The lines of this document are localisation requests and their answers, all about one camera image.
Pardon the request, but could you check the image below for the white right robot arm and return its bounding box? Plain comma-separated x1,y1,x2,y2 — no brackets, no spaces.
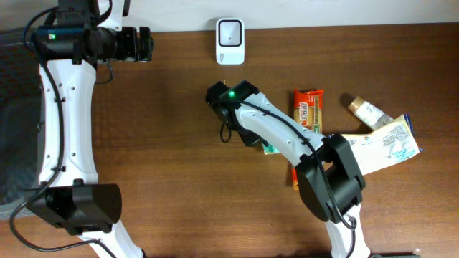
205,81,371,257

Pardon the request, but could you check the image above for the teal tissue pack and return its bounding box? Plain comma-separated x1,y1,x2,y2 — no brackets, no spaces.
262,143,280,155

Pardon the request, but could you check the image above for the orange pasta package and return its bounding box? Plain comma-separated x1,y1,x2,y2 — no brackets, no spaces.
289,87,324,191

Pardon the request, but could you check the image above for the grey plastic mesh basket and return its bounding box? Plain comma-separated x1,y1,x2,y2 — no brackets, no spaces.
1,28,42,221

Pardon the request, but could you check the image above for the yellow snack bag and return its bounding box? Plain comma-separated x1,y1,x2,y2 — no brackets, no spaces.
342,114,421,176

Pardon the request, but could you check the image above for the white barcode scanner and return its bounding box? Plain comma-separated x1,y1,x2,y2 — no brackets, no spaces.
215,18,245,65

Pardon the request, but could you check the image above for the white tube with gold cap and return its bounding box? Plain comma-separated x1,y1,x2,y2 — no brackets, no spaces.
348,97,393,130

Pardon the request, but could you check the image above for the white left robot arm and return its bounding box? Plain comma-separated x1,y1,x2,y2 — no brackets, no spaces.
24,1,154,257

